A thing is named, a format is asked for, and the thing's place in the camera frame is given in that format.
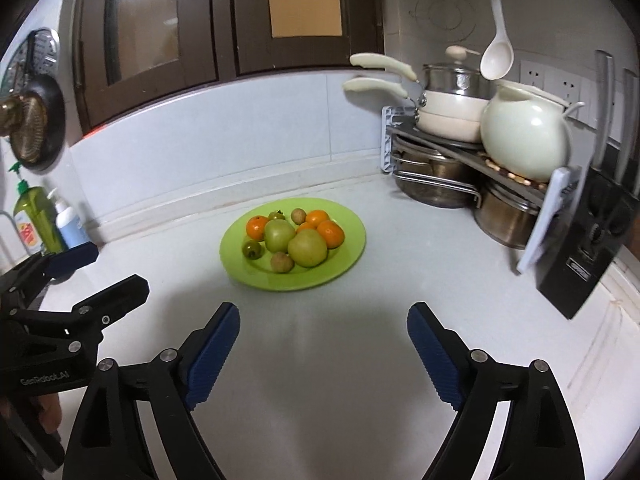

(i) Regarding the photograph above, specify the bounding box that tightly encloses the black frying pan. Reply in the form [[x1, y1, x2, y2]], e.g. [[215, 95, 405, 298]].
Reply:
[[7, 35, 67, 173]]

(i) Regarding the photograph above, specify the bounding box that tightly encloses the metal faucet pipe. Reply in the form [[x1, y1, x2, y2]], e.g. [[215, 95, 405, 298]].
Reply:
[[0, 211, 26, 266]]

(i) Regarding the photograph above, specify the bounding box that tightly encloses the white ceramic jar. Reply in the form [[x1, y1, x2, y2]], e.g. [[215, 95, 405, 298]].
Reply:
[[480, 80, 586, 182]]

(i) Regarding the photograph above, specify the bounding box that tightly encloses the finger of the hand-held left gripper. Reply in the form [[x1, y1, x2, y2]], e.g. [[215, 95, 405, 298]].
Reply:
[[10, 274, 151, 346], [7, 241, 100, 311]]

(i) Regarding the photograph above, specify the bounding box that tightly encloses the round wire trivet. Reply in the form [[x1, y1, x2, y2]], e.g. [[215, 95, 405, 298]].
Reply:
[[407, 0, 481, 43]]

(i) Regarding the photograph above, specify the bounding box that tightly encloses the steel pot glass lid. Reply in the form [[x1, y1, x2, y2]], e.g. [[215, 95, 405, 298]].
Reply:
[[422, 45, 493, 101]]

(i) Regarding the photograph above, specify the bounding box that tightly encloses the person's left hand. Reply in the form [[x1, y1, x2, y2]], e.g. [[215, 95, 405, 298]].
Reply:
[[27, 392, 63, 431]]

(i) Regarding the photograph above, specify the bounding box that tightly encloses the white wall socket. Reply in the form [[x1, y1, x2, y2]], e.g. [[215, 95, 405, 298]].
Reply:
[[520, 59, 547, 92], [544, 67, 583, 103]]

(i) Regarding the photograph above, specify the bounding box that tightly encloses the metal pot rack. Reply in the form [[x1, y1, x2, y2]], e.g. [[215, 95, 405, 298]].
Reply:
[[381, 105, 588, 275]]

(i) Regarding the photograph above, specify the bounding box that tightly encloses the green plate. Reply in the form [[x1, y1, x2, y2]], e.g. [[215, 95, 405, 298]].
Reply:
[[220, 198, 367, 292]]

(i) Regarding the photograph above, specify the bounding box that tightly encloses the green dish soap bottle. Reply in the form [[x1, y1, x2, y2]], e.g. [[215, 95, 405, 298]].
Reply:
[[7, 162, 63, 256]]

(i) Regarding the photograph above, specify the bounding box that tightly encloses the brown wooden cabinet door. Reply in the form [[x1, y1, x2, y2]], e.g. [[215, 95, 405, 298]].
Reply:
[[72, 0, 236, 133], [220, 0, 386, 78]]

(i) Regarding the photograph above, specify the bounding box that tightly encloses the grey handled knife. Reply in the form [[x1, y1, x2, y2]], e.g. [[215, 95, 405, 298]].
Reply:
[[614, 67, 640, 181], [592, 50, 616, 171]]

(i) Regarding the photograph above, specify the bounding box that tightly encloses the white pump bottle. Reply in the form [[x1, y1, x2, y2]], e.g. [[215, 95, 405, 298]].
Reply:
[[47, 187, 91, 250]]

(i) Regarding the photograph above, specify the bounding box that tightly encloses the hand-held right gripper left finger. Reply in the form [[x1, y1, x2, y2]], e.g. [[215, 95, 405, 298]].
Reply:
[[62, 301, 241, 480]]

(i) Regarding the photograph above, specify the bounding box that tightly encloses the black knife block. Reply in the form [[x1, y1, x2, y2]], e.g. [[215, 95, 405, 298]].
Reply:
[[535, 160, 640, 321]]

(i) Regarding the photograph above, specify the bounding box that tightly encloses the wooden bead trivet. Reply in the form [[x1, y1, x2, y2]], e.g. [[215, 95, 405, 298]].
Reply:
[[482, 152, 546, 191]]

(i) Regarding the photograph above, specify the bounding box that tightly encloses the brass mesh strainer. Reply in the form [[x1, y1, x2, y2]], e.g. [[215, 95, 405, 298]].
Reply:
[[0, 92, 48, 158]]

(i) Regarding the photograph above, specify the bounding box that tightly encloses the white plastic ladle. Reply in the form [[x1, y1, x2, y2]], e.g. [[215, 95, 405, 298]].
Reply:
[[480, 0, 515, 81]]

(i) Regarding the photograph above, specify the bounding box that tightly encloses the perforated metal steamer plate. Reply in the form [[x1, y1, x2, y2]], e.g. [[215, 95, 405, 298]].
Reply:
[[0, 27, 61, 101]]

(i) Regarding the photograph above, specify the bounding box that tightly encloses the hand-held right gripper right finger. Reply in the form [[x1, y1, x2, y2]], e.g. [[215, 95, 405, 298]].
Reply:
[[406, 301, 586, 480]]

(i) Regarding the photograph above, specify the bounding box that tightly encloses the green apple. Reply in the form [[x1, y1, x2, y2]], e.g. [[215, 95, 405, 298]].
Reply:
[[264, 219, 297, 253], [287, 229, 329, 268]]

